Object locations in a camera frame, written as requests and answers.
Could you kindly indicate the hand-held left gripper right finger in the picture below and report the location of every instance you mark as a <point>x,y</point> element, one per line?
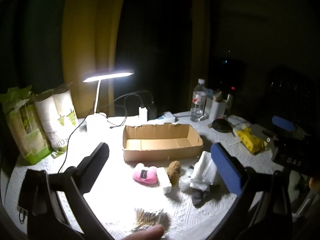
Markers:
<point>228,170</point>

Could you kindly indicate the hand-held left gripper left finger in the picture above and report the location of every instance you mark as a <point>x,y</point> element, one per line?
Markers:
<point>96,155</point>

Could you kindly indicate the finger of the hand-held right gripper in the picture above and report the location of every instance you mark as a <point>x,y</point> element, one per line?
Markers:
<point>265,136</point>
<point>283,123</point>

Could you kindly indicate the clear plastic bag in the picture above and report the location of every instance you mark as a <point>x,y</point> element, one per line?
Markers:
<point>185,183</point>

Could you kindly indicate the cardboard box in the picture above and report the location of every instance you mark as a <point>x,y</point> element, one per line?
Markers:
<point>150,155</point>

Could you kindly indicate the brown fuzzy plush toy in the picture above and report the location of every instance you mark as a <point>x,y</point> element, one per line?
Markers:
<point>174,171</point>

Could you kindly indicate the person's left hand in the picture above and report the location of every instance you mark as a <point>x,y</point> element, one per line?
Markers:
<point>145,233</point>

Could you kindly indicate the yellow packet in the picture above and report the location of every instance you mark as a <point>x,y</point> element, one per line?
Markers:
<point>251,141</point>

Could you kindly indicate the white desk lamp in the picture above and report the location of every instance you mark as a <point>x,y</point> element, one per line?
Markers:
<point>98,123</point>

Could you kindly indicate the white textured tablecloth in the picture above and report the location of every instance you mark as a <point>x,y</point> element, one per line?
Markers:
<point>105,192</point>

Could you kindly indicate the black round container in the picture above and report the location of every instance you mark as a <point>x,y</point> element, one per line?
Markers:
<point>222,125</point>

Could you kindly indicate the paper cup stack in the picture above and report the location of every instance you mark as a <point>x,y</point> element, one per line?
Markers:
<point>46,120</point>
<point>65,120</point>

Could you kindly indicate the white dotted paper box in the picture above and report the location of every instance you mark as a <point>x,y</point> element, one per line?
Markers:
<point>216,110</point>

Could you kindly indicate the pink plush toy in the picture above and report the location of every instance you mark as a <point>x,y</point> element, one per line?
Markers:
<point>147,177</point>

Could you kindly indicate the white charger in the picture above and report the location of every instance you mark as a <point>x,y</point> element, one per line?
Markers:
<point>142,115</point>

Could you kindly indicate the white foam block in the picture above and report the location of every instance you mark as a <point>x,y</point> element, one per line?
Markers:
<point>163,180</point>

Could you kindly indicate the clear plastic water bottle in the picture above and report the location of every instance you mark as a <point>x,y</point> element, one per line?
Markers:
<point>198,105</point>

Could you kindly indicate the green paper cup package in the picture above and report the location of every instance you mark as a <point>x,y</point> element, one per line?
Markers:
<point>23,135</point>

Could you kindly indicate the white and blue tissue box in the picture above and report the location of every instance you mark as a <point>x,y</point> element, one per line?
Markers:
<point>167,117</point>

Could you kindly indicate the cotton swab packet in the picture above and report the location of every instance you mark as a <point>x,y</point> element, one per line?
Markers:
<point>150,218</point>

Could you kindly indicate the yellow curtain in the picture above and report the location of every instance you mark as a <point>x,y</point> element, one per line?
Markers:
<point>92,30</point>

